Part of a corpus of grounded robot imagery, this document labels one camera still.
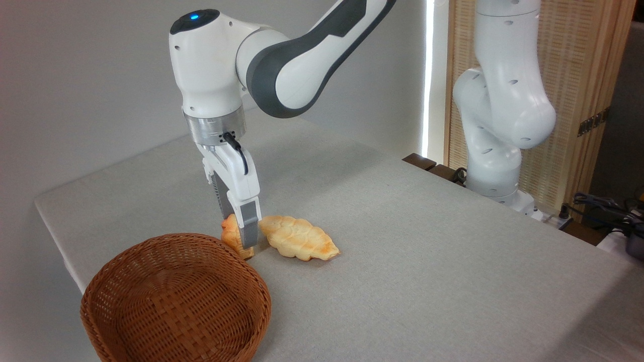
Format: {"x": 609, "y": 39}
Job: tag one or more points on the brown wicker basket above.
{"x": 176, "y": 301}

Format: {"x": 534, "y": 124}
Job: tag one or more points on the long golden bread loaf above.
{"x": 298, "y": 239}

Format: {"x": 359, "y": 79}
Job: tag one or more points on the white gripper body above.
{"x": 236, "y": 176}

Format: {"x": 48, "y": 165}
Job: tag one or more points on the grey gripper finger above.
{"x": 219, "y": 198}
{"x": 249, "y": 226}

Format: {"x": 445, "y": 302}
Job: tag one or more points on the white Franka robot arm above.
{"x": 503, "y": 100}

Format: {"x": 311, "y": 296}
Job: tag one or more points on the small golden bread piece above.
{"x": 231, "y": 239}

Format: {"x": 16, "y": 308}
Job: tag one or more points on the wooden folding screen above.
{"x": 583, "y": 60}

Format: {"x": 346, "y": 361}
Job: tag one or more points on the black screen hinge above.
{"x": 593, "y": 121}

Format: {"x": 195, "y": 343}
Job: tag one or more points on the dark wooden block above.
{"x": 419, "y": 161}
{"x": 445, "y": 172}

